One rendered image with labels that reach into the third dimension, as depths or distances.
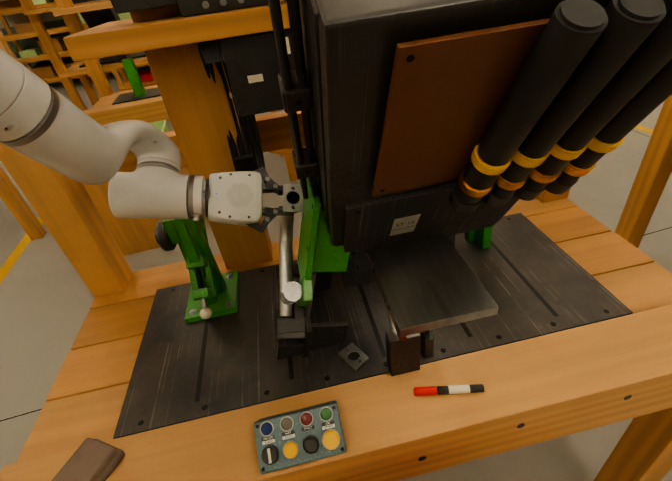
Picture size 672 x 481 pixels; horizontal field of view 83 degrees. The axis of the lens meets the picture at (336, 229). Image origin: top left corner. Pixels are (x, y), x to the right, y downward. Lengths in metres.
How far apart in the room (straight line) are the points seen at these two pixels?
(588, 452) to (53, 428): 1.70
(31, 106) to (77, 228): 0.65
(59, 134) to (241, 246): 0.65
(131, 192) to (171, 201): 0.07
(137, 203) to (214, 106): 0.32
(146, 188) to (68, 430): 0.54
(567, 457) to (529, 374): 1.00
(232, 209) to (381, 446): 0.50
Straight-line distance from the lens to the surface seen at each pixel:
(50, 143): 0.59
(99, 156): 0.63
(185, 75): 0.95
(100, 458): 0.88
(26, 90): 0.56
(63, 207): 1.15
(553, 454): 1.84
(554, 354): 0.91
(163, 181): 0.75
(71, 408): 1.06
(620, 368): 0.94
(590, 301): 1.04
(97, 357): 1.13
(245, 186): 0.74
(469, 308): 0.64
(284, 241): 0.86
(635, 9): 0.40
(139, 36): 0.82
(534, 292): 1.02
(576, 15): 0.37
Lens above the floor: 1.59
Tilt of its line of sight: 35 degrees down
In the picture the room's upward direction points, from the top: 8 degrees counter-clockwise
